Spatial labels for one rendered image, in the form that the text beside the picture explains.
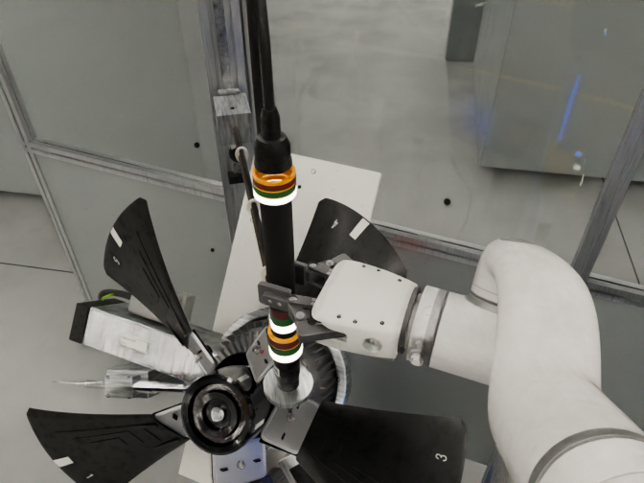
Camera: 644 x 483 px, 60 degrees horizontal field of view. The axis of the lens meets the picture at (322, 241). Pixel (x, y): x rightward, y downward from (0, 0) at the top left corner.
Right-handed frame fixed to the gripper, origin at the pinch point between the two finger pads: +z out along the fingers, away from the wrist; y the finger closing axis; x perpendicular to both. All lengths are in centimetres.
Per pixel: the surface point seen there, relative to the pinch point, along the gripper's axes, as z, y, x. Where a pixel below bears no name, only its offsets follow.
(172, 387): 24.0, 2.3, -37.5
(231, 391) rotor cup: 8.3, -2.3, -23.6
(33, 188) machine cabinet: 225, 138, -140
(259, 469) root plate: 3.8, -4.7, -39.3
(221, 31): 39, 56, 5
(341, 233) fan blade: -0.2, 20.0, -8.1
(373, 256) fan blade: -6.6, 15.6, -6.9
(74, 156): 107, 70, -50
